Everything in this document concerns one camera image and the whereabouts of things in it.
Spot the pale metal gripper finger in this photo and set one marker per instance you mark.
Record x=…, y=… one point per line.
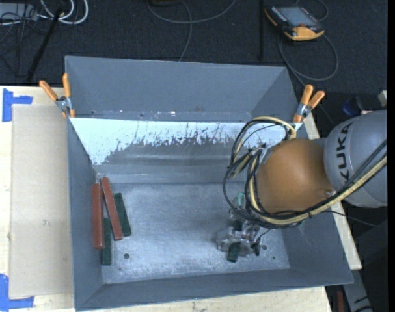
x=246, y=247
x=224, y=239

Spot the dark green block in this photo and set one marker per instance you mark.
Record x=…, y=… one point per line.
x=233, y=253
x=107, y=252
x=123, y=216

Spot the grey metal bin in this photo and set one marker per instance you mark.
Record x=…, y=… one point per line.
x=184, y=226

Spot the red-brown flat block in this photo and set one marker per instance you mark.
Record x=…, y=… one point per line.
x=112, y=210
x=98, y=219

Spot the pale wood flat board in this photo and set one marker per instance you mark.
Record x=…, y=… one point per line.
x=37, y=206

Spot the black cylinder on white bracket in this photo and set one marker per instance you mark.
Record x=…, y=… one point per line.
x=257, y=249

